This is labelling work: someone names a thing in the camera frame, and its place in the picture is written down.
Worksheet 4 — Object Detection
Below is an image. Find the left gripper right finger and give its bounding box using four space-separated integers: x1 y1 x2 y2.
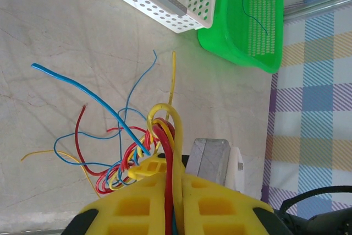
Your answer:
181 173 276 235

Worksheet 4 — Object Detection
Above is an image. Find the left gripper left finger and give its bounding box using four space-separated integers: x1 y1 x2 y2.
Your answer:
81 173 167 235

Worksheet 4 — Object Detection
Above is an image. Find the blue cable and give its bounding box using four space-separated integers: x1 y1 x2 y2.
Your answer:
241 0 269 36
31 63 151 156
53 108 149 189
117 50 158 164

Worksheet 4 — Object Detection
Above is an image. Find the green plastic basket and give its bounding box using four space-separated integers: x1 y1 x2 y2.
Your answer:
197 0 284 74

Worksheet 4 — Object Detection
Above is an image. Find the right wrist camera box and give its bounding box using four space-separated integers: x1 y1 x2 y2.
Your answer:
184 138 245 194

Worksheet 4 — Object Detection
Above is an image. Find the aluminium frame post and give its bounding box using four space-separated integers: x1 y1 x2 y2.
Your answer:
283 0 352 23

